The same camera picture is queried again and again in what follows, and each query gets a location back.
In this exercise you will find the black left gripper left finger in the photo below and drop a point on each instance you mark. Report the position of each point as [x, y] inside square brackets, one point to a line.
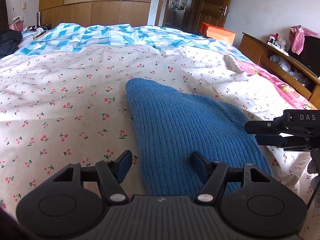
[110, 175]

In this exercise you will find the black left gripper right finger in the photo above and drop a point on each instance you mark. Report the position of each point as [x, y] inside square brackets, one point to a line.
[212, 175]

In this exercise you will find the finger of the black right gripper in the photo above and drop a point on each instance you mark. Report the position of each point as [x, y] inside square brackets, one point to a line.
[271, 140]
[260, 127]

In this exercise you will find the blue striped knit sweater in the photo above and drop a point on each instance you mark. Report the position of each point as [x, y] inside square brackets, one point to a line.
[171, 125]

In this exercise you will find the white gloved right hand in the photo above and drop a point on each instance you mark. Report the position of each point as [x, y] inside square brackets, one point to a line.
[313, 168]

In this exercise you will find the pink cartoon bedsheet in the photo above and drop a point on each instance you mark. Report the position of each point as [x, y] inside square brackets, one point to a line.
[291, 96]

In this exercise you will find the wooden low cabinet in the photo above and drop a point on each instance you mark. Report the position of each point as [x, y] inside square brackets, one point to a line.
[288, 69]

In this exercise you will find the black television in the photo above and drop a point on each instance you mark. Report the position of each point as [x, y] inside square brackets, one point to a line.
[310, 54]

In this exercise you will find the white cherry print quilt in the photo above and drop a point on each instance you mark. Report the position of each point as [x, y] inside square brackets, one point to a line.
[63, 112]

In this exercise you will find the small plush toy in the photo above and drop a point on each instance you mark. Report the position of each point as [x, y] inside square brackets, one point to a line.
[281, 43]

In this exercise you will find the pink cloth on television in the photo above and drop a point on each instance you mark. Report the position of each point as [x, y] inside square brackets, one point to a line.
[297, 36]

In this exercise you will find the orange box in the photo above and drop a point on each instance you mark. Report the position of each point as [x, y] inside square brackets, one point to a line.
[217, 33]

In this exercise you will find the brown wooden door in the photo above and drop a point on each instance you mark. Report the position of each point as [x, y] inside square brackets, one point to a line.
[213, 12]

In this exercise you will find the blue white checkered blanket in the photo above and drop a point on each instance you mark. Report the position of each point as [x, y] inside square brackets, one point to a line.
[71, 37]

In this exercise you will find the dark navy jacket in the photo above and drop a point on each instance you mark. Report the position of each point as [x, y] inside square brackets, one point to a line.
[9, 41]

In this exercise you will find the wooden wardrobe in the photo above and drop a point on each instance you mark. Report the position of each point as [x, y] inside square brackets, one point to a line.
[93, 12]

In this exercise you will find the pink basket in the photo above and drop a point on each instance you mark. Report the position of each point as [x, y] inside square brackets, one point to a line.
[17, 24]

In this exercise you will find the steel thermos bottle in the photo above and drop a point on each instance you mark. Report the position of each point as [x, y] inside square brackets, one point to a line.
[38, 19]

